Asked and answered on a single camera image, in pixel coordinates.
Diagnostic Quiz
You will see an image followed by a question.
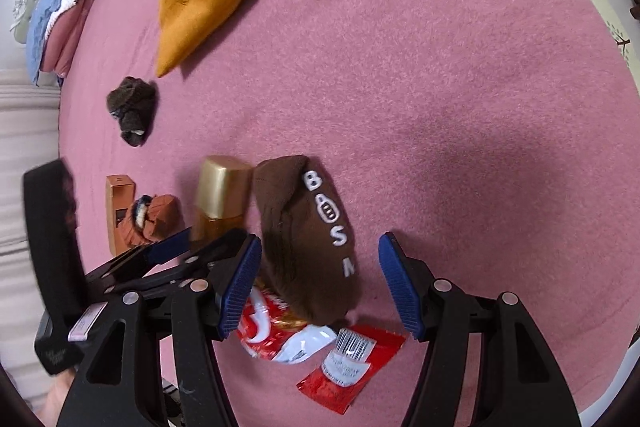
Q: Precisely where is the person's left hand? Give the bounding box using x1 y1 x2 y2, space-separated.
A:
37 369 76 427

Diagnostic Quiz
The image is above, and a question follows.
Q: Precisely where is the small brown cardboard box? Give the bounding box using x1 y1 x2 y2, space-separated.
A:
105 174 136 257

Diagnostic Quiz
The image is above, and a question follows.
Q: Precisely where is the red white snack wrapper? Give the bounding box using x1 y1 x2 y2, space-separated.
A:
236 282 337 365

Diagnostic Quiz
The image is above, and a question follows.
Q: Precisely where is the brown lettered sock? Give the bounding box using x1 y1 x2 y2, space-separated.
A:
253 155 360 325

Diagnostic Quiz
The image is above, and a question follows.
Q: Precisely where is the small black sock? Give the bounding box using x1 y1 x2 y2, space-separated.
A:
106 76 158 147

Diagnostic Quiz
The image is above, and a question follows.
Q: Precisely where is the pink folded blanket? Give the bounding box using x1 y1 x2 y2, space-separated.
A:
40 0 93 78

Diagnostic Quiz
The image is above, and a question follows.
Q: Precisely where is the red sauce packet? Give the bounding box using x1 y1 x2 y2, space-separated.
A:
296 324 406 415

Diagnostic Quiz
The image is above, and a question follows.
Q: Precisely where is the pink bed sheet mattress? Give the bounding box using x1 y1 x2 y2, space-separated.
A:
60 0 639 409

